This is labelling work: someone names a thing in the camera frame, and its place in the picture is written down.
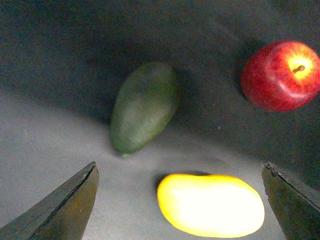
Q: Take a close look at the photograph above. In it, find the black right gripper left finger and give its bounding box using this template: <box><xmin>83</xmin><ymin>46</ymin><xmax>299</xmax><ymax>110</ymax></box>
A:
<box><xmin>0</xmin><ymin>161</ymin><xmax>99</xmax><ymax>240</ymax></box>

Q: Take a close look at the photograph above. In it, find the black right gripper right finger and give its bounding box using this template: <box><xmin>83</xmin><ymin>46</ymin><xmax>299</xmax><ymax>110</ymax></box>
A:
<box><xmin>261</xmin><ymin>161</ymin><xmax>320</xmax><ymax>240</ymax></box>

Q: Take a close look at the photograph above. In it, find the yellow mango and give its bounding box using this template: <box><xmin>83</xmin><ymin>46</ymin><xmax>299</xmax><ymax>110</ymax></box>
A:
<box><xmin>157</xmin><ymin>173</ymin><xmax>265</xmax><ymax>238</ymax></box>

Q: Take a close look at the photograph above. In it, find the red apple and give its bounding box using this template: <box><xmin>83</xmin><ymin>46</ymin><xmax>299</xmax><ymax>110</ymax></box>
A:
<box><xmin>240</xmin><ymin>40</ymin><xmax>320</xmax><ymax>112</ymax></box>

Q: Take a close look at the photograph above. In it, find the green avocado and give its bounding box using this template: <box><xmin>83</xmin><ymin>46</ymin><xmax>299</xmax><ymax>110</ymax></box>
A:
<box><xmin>109</xmin><ymin>62</ymin><xmax>180</xmax><ymax>156</ymax></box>

